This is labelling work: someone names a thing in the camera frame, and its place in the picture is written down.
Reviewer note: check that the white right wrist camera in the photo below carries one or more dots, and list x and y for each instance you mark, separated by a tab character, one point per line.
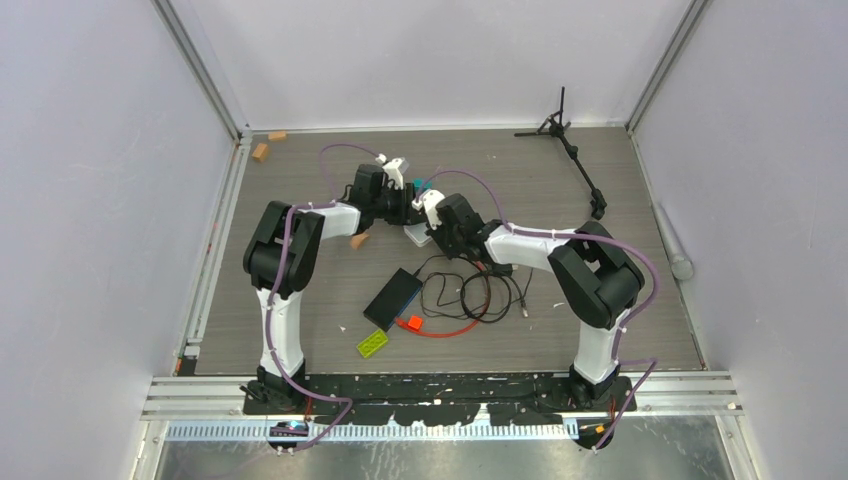
427	203

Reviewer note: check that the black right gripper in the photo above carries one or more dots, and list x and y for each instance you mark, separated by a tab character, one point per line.
436	235

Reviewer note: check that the black power adapter with cord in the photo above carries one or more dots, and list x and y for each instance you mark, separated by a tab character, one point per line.
486	295

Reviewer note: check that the white box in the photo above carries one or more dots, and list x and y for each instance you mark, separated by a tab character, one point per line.
418	234

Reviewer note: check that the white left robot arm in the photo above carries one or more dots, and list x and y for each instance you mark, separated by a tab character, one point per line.
280	260

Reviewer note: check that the black tripod stand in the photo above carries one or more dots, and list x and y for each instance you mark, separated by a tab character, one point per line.
555	126

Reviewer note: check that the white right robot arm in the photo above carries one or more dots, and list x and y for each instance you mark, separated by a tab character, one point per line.
599	280

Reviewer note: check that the grey cylinder by wall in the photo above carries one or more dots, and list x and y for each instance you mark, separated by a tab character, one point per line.
681	266

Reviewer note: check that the orange-red cube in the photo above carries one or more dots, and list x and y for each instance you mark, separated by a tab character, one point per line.
415	323

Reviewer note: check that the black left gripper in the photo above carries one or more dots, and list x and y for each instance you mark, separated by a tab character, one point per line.
405	197

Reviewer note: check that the black network switch box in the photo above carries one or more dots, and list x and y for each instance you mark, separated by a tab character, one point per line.
393	299

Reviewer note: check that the green lego brick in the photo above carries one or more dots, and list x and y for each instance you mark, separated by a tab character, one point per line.
372	344

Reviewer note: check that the tan wooden block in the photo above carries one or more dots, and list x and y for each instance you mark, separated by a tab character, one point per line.
358	240

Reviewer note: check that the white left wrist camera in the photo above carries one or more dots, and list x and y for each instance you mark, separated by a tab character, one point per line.
394	170

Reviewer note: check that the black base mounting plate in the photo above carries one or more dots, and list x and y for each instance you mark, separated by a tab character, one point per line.
511	399

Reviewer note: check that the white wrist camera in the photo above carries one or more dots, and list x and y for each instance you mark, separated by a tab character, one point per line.
427	203
394	170

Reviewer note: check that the orange block near corner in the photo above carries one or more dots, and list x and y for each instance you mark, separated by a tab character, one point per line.
260	152

